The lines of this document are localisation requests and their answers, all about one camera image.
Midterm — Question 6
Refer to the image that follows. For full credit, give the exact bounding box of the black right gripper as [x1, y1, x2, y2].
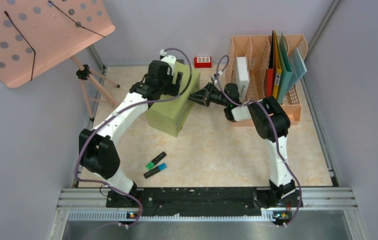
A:
[187, 83, 229, 108]

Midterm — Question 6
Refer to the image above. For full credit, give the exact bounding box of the green metal drawer cabinet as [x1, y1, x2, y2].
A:
[145, 69, 201, 137]

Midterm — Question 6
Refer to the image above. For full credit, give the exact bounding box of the white paper booklet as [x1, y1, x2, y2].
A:
[235, 56, 250, 102]

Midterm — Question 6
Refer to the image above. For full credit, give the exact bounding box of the black blue highlighter marker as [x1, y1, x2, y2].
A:
[144, 163, 167, 179]

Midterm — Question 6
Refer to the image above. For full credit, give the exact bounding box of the yellow plastic clip folder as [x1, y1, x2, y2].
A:
[272, 30, 282, 99]

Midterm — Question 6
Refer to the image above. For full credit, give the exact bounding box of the black green highlighter marker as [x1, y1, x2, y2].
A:
[145, 151, 167, 170]

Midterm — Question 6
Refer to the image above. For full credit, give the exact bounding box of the teal plastic folder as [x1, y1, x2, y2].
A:
[277, 34, 293, 104]

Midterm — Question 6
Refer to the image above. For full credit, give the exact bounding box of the light blue hardcover book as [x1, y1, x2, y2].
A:
[286, 47, 308, 94]

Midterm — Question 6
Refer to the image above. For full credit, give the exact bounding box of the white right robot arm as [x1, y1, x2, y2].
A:
[189, 83, 296, 208]

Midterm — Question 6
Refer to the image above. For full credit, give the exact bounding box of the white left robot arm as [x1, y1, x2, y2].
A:
[79, 57, 184, 207]

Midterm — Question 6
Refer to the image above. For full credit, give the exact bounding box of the red small box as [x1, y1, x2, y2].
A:
[194, 56, 212, 69]

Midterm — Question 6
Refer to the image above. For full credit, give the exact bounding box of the red folder in organizer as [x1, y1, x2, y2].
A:
[265, 30, 275, 97]

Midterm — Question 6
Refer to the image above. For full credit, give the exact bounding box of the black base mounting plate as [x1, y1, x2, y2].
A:
[106, 187, 303, 217]

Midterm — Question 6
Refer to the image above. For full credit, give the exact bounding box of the pink music stand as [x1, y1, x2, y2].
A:
[0, 0, 118, 107]

